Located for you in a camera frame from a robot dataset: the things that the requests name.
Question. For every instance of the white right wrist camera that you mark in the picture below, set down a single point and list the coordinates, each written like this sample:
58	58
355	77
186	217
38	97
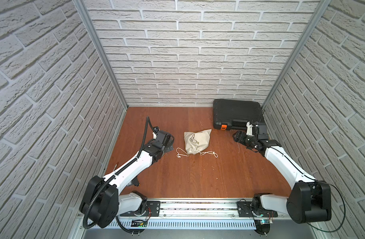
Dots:
252	128

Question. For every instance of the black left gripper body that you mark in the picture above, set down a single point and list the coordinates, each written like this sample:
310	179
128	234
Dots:
168	143

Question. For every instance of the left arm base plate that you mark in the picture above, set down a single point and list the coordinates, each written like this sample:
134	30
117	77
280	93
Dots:
154	206

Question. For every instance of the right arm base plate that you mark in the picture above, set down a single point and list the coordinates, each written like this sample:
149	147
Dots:
249	209

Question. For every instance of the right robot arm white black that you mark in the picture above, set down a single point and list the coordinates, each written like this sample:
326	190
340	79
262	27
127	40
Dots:
309	200

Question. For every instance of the aluminium mounting rail frame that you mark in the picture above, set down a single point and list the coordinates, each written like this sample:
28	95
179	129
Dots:
205	219

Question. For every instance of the small green circuit board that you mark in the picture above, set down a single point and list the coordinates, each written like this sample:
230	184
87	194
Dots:
139	223

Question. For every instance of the beige linen drawstring bag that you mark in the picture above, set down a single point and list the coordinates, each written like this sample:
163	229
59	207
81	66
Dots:
196	143

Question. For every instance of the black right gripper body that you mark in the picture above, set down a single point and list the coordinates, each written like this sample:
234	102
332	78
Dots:
247	141

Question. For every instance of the black plastic tool case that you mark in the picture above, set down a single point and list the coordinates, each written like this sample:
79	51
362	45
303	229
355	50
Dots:
234	114

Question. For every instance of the small black object on table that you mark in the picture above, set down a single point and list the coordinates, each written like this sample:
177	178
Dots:
135	182

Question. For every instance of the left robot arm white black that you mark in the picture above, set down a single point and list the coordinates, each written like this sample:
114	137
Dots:
102	202

